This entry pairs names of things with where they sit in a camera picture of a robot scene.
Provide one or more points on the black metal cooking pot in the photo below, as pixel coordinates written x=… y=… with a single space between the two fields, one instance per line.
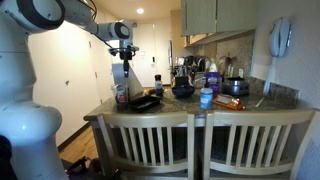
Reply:
x=235 y=86

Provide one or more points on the dark blue bowl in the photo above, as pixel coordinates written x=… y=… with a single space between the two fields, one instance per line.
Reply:
x=182 y=90

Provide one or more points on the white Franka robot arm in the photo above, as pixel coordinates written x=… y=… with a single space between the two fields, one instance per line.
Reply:
x=23 y=133

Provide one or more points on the round ceiling light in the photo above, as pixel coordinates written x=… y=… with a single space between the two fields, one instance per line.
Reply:
x=140 y=11

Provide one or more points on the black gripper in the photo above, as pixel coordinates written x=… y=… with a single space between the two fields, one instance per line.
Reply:
x=126 y=59

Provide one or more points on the black red floor equipment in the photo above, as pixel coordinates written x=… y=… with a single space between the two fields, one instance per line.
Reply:
x=81 y=168

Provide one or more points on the orange snack packet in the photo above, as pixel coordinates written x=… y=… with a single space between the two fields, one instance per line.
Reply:
x=228 y=101

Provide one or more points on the white wall phone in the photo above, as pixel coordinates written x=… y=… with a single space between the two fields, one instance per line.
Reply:
x=279 y=36

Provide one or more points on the white entry door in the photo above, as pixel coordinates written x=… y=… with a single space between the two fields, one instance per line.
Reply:
x=150 y=43

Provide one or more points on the clear plastic cup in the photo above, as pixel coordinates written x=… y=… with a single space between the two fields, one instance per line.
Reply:
x=122 y=107

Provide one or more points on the white wall outlet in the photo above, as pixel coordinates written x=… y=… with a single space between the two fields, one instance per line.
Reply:
x=240 y=72

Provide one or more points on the pale upper wall cabinet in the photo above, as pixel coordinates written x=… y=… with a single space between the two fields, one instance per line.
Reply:
x=216 y=16

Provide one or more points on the blue-labelled white bottle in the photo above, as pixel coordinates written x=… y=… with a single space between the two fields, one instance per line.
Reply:
x=206 y=98

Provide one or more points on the red-labelled spice bottle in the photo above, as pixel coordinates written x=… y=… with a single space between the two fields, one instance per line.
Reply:
x=121 y=95

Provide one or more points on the curved metal faucet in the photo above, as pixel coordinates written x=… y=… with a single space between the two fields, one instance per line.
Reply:
x=203 y=60

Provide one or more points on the black plastic tray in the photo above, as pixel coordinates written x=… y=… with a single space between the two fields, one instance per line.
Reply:
x=143 y=102

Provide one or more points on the dark pepper shaker bottle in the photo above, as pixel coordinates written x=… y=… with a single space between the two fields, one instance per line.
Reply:
x=158 y=86

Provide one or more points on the purple-lidded clear jar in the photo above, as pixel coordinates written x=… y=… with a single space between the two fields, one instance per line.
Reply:
x=214 y=80

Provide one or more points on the wooden slat-back chair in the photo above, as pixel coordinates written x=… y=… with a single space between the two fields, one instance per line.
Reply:
x=253 y=143
x=146 y=143

